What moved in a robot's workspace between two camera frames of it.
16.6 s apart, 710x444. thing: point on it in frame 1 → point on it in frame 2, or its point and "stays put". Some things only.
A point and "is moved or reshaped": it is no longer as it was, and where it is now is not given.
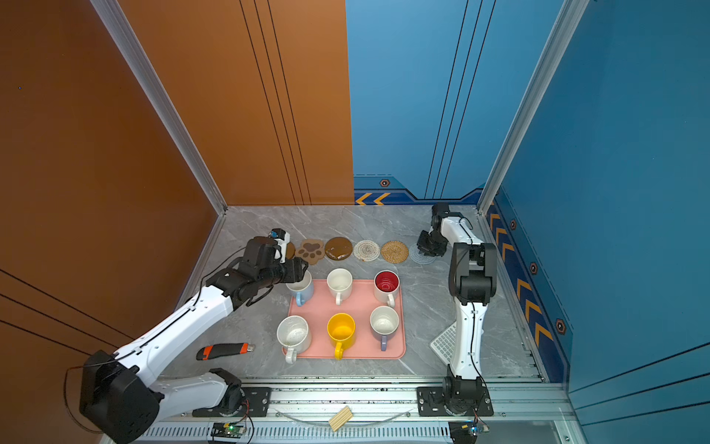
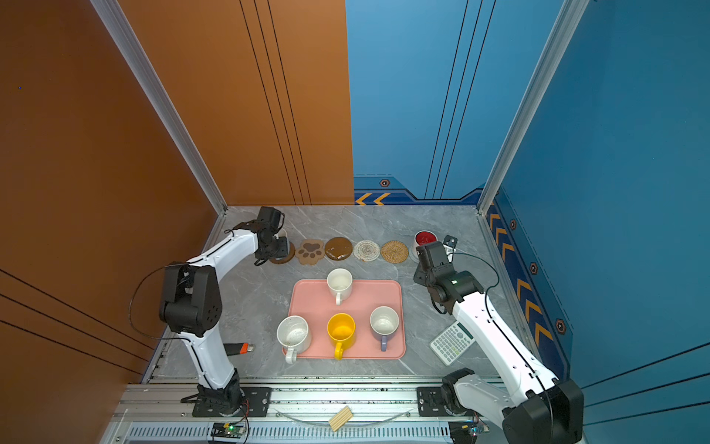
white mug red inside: [386, 284] is moved or reshaped
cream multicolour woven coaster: [366, 250] stays put
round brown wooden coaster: [290, 251] stays put
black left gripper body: [288, 272] → [279, 249]
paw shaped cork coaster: [312, 250] stays put
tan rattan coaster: [394, 252] stays put
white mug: [294, 335] stays put
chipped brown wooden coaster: [338, 248] stays put
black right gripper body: [432, 243] → [423, 278]
